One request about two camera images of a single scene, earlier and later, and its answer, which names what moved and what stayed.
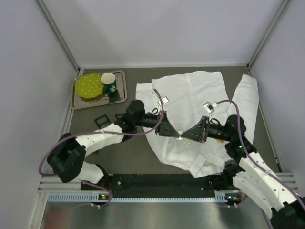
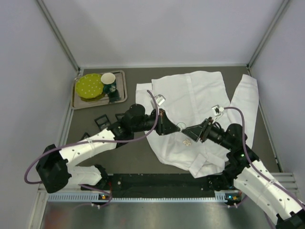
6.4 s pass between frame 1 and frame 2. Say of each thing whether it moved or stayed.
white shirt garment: stayed
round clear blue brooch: moved
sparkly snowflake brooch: stayed
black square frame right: stayed
